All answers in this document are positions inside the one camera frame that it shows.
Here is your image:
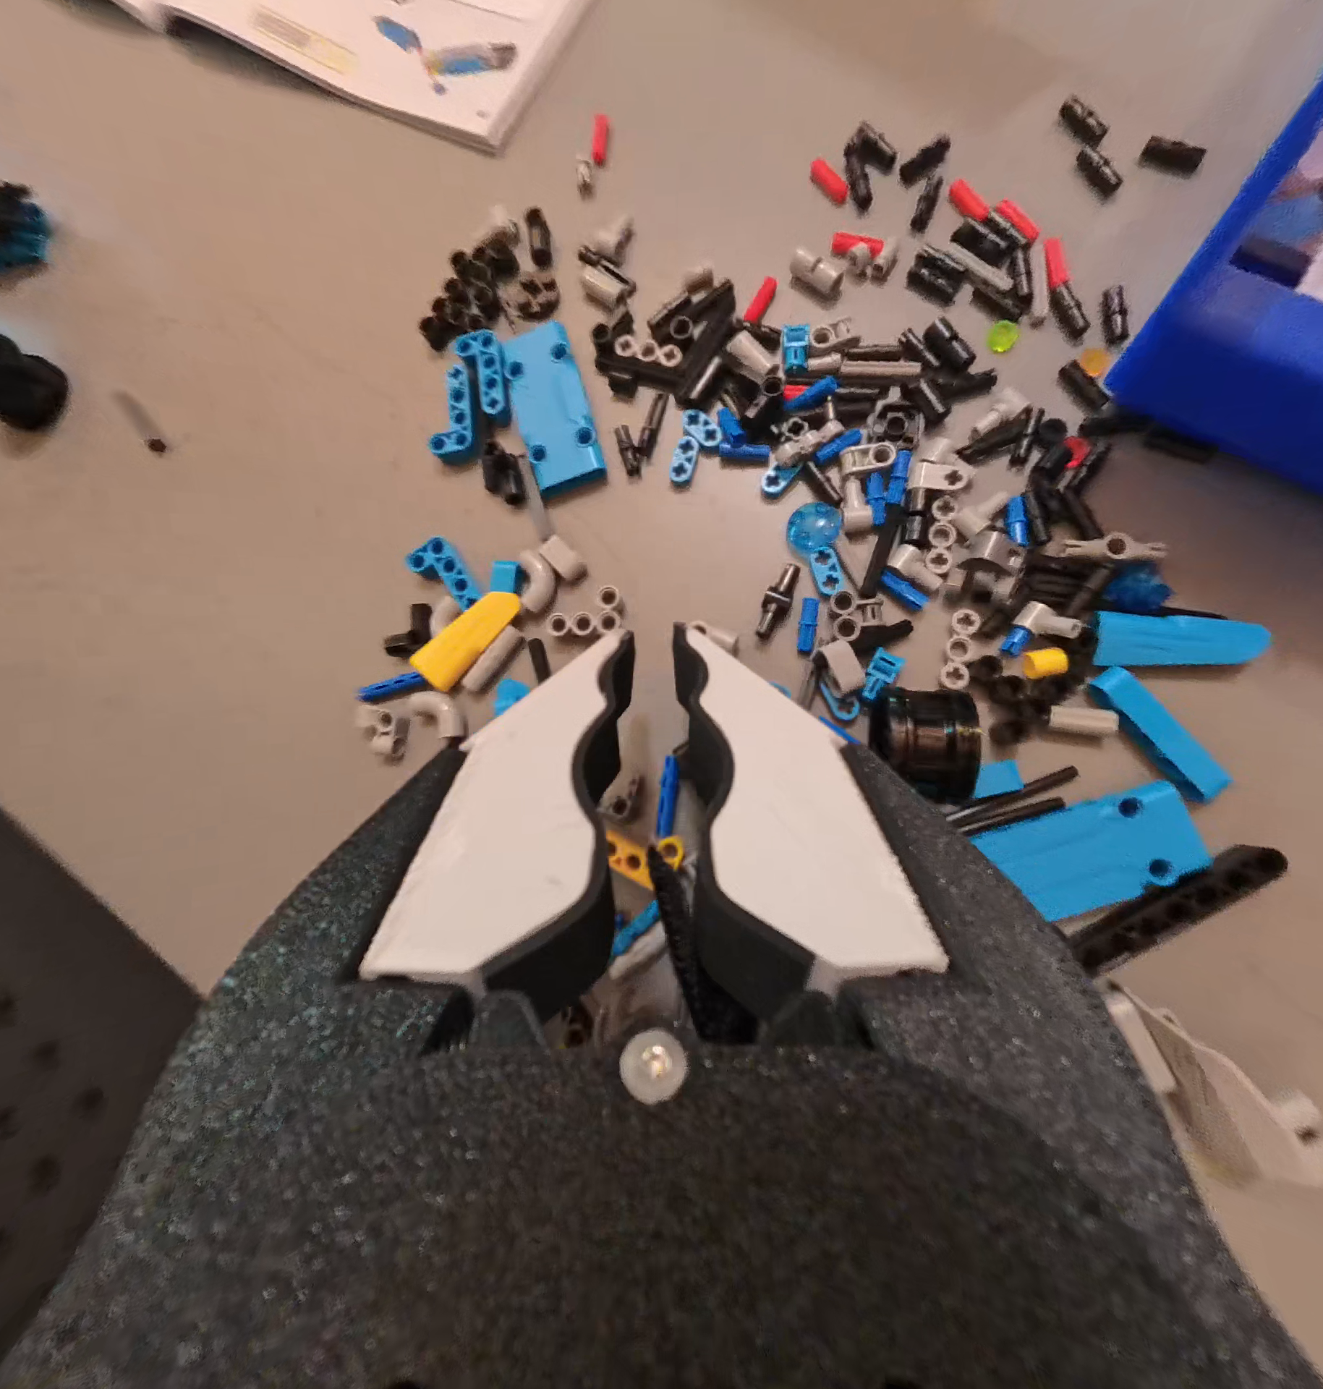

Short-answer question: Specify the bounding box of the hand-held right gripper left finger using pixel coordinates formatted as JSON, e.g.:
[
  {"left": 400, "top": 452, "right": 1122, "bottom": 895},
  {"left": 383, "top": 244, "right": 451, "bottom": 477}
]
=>
[{"left": 358, "top": 629, "right": 637, "bottom": 1019}]

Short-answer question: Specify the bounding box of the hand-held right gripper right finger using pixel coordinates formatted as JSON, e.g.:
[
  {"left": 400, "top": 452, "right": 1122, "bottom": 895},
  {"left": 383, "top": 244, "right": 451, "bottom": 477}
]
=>
[{"left": 669, "top": 621, "right": 951, "bottom": 1023}]

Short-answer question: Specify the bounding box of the pile of toy brick parts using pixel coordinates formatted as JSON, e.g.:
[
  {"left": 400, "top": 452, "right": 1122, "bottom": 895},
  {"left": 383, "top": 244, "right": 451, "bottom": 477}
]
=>
[{"left": 355, "top": 96, "right": 1292, "bottom": 978}]

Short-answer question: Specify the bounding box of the grey axle rod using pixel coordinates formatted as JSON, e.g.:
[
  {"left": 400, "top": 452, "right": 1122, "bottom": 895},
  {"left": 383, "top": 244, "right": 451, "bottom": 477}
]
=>
[{"left": 113, "top": 389, "right": 171, "bottom": 454}]

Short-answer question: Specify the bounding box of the black spoked wheel rim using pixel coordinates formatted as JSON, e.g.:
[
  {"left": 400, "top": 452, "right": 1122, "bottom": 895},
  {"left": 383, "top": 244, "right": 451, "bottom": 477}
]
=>
[{"left": 0, "top": 325, "right": 72, "bottom": 432}]

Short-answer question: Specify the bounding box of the blue grey brick assembly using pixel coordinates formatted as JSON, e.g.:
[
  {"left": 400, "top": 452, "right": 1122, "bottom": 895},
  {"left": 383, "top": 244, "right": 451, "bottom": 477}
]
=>
[{"left": 0, "top": 173, "right": 54, "bottom": 274}]

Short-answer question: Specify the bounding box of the grey desk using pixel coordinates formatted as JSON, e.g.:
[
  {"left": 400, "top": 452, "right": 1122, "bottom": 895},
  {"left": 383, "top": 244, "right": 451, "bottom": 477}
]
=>
[{"left": 0, "top": 0, "right": 1323, "bottom": 1389}]

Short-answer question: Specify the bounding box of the black wide wheel hub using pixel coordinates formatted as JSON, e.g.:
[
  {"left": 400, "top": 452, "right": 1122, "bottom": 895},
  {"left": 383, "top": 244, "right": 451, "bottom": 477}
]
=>
[{"left": 868, "top": 686, "right": 986, "bottom": 804}]

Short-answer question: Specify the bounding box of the yellow wedge panel piece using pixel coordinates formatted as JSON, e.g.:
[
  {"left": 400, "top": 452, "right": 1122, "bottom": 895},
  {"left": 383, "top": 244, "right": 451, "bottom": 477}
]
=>
[{"left": 408, "top": 590, "right": 524, "bottom": 692}]

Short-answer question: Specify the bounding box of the long blue panel piece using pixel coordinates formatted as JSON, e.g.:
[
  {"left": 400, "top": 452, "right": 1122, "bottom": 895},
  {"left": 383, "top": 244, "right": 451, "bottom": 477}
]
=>
[{"left": 970, "top": 779, "right": 1213, "bottom": 923}]

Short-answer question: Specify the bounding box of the long black beam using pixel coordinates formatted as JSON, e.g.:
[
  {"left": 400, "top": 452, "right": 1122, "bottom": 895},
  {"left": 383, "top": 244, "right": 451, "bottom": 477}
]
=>
[{"left": 1068, "top": 846, "right": 1291, "bottom": 971}]

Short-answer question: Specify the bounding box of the blue rectangular panel piece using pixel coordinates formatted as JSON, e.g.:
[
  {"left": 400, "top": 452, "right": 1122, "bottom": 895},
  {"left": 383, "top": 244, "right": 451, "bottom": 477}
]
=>
[{"left": 504, "top": 319, "right": 611, "bottom": 500}]

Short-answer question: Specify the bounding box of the grey gear assembly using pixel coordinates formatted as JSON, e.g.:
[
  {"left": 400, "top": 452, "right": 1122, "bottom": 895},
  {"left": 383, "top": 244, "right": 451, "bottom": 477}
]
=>
[{"left": 1096, "top": 976, "right": 1323, "bottom": 1188}]

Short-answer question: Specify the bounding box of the black perforated panel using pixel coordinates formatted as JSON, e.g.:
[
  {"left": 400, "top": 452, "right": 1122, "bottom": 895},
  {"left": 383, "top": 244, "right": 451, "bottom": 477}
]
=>
[{"left": 0, "top": 775, "right": 205, "bottom": 1368}]

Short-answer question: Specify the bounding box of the blue storage bin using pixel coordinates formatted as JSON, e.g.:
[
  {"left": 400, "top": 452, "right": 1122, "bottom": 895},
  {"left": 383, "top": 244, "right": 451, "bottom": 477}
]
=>
[{"left": 1106, "top": 32, "right": 1323, "bottom": 511}]

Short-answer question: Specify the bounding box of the instruction booklet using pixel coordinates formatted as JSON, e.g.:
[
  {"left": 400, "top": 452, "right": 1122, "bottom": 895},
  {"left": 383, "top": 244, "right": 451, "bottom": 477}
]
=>
[{"left": 109, "top": 0, "right": 598, "bottom": 153}]

